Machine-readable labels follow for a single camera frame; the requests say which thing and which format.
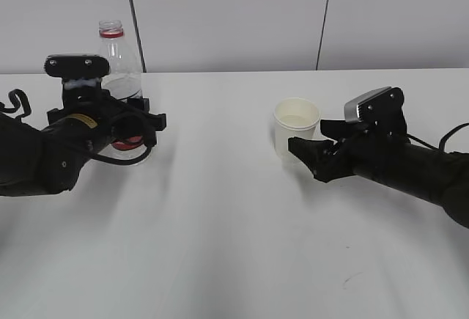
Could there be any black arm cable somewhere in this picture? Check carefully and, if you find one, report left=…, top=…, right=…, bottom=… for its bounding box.
left=402, top=122, right=469, bottom=151
left=91, top=111, right=157, bottom=166

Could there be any white paper cup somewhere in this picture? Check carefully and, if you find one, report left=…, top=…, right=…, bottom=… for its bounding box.
left=273, top=98, right=320, bottom=163

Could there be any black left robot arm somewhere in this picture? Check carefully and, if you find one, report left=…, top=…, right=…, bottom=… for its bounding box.
left=1, top=87, right=166, bottom=197

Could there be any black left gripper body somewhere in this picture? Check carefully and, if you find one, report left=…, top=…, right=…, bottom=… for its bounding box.
left=46, top=87, right=150, bottom=150

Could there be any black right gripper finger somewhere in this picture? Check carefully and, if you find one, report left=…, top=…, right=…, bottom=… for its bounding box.
left=287, top=136, right=338, bottom=176
left=320, top=120, right=357, bottom=140

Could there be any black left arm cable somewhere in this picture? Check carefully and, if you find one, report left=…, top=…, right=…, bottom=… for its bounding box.
left=91, top=111, right=157, bottom=166

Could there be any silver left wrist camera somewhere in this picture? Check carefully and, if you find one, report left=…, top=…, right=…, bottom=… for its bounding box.
left=44, top=54, right=111, bottom=80

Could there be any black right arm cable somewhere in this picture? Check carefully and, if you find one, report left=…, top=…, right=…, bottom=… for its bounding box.
left=402, top=122, right=469, bottom=151

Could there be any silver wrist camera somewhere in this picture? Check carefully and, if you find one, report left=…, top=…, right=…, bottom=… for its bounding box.
left=344, top=87, right=404, bottom=123
left=44, top=54, right=111, bottom=80

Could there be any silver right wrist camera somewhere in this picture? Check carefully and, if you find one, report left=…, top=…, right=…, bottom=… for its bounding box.
left=344, top=87, right=404, bottom=123

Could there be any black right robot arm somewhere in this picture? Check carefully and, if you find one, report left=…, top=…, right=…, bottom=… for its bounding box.
left=287, top=120, right=468, bottom=227

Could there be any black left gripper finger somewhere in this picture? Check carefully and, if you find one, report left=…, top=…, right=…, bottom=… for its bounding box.
left=124, top=97, right=149, bottom=114
left=144, top=113, right=167, bottom=131

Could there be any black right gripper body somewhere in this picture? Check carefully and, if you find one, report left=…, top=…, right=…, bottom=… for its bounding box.
left=314, top=113, right=414, bottom=182

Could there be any clear red-label water bottle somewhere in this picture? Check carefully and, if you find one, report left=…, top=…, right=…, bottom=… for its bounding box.
left=97, top=19, right=152, bottom=166

